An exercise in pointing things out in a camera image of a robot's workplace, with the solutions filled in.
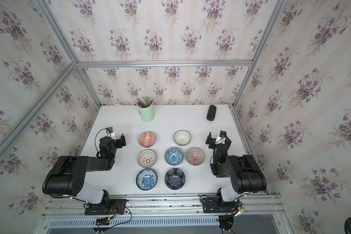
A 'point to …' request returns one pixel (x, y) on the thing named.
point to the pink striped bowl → (194, 156)
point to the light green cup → (147, 113)
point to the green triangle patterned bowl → (182, 138)
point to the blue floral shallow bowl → (146, 179)
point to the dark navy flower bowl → (175, 179)
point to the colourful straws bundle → (144, 102)
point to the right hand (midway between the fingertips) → (220, 134)
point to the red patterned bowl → (146, 139)
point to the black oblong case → (211, 113)
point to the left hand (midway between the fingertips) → (117, 135)
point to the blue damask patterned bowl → (174, 156)
